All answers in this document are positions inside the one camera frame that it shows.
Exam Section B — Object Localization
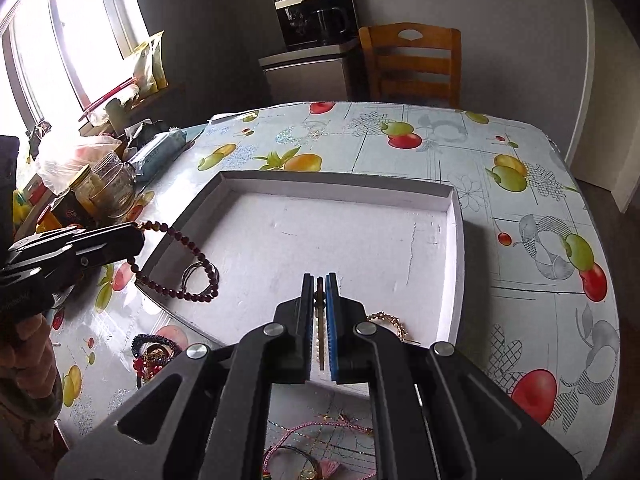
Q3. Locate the dark red bead bracelet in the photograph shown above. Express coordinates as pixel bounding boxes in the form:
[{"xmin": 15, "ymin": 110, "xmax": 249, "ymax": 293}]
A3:
[{"xmin": 126, "ymin": 220, "xmax": 222, "ymax": 304}]

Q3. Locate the black coffee machine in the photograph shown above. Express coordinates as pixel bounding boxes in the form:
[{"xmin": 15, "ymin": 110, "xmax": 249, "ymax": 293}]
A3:
[{"xmin": 273, "ymin": 0, "xmax": 359, "ymax": 50}]

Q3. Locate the yellow snack bag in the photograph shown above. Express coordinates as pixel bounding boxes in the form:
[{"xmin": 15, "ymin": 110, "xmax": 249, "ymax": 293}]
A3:
[{"xmin": 131, "ymin": 30, "xmax": 168, "ymax": 99}]

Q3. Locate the grey small cabinet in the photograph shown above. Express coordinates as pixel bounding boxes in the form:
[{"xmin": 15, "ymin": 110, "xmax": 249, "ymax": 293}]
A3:
[{"xmin": 258, "ymin": 39, "xmax": 369, "ymax": 104}]

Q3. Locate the light blue tissue pack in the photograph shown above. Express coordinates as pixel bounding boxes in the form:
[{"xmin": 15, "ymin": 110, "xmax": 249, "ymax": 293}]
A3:
[{"xmin": 128, "ymin": 128, "xmax": 186, "ymax": 184}]

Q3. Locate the clear glass jar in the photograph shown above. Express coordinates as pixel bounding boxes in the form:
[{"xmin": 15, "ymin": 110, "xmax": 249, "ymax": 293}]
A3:
[{"xmin": 89, "ymin": 152, "xmax": 136, "ymax": 219}]

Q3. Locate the silver bangle in tray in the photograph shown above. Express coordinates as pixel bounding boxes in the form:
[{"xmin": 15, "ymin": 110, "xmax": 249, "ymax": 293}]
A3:
[{"xmin": 179, "ymin": 261, "xmax": 212, "ymax": 295}]

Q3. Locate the grey shallow box tray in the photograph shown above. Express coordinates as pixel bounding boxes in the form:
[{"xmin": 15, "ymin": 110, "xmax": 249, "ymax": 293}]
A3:
[{"xmin": 150, "ymin": 170, "xmax": 464, "ymax": 345}]

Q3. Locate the dark blue red charm bracelet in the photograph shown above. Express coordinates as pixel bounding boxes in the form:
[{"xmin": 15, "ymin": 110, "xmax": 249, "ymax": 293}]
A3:
[{"xmin": 130, "ymin": 332, "xmax": 184, "ymax": 390}]

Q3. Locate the pearl gold hair clip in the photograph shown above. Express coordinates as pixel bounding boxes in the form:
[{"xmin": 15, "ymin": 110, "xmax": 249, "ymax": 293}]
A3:
[{"xmin": 314, "ymin": 276, "xmax": 326, "ymax": 372}]

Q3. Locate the left hand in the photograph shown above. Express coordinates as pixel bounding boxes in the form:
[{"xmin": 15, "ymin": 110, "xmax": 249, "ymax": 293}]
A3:
[{"xmin": 1, "ymin": 314, "xmax": 62, "ymax": 422}]

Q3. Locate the gold chain bracelet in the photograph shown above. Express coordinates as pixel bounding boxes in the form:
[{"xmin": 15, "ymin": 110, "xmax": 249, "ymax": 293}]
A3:
[{"xmin": 365, "ymin": 311, "xmax": 421, "ymax": 345}]

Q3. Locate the pink cord bracelet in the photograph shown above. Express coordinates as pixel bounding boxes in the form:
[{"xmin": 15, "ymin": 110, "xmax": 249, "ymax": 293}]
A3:
[{"xmin": 261, "ymin": 419, "xmax": 378, "ymax": 480}]

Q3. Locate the wooden chair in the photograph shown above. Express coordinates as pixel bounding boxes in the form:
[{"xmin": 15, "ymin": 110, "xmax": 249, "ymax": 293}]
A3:
[{"xmin": 359, "ymin": 22, "xmax": 462, "ymax": 108}]

